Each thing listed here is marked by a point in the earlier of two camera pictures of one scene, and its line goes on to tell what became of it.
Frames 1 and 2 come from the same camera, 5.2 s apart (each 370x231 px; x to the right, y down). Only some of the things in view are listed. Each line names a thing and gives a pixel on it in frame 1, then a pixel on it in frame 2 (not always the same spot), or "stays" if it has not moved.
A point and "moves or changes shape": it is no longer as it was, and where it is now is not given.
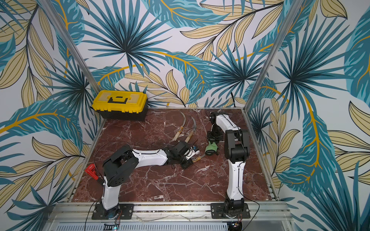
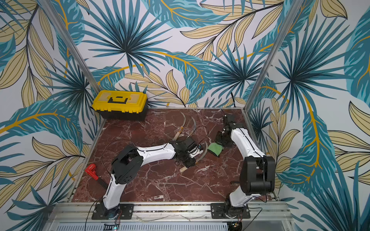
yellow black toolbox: x=123 y=105 stays
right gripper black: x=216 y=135 to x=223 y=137
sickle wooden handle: x=195 y=159 moves or changes shape
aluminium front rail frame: x=78 y=216 stays
